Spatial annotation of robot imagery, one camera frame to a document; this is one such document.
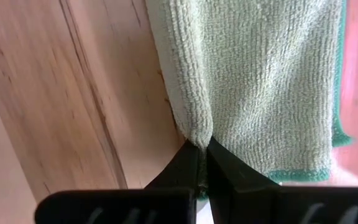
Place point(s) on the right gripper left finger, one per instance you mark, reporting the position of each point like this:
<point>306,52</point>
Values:
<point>135,205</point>

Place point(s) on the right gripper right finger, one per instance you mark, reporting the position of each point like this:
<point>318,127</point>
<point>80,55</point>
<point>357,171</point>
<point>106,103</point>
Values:
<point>253,202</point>

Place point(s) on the green microfiber towel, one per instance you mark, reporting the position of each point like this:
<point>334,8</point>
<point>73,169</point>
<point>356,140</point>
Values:
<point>259,87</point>

